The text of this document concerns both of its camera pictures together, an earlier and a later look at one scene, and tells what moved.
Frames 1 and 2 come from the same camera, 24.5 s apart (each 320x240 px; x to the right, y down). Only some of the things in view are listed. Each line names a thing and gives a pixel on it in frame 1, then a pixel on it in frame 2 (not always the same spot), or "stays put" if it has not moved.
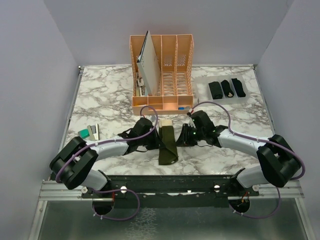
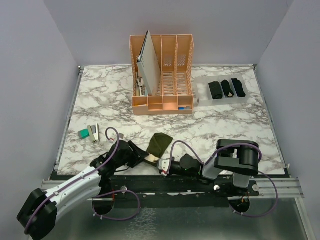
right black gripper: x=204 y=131 → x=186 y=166
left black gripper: x=155 y=144 → x=137 y=154
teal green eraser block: x=83 y=133 stays put
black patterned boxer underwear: x=216 y=90 stays put
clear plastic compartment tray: x=225 y=89 stays put
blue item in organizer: x=183 y=108 stays put
